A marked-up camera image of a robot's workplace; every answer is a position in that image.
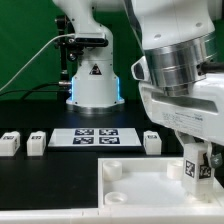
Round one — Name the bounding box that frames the white fiducial marker sheet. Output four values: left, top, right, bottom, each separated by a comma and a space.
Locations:
48, 128, 141, 147

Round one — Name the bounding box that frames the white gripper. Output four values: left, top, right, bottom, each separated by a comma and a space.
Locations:
139, 73, 224, 169

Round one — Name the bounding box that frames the black camera stand pole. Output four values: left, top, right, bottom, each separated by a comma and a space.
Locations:
54, 15, 80, 101

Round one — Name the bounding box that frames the white L-shaped obstacle fence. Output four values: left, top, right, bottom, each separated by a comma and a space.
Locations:
0, 206, 224, 224

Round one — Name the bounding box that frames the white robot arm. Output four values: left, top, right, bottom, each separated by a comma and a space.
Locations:
53, 0, 224, 168

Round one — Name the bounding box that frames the white cable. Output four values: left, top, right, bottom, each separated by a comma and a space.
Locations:
0, 33, 76, 93

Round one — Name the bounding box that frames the black cable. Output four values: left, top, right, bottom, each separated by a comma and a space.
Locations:
0, 81, 72, 100

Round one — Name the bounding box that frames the white square tabletop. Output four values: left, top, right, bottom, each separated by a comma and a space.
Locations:
98, 158, 224, 210

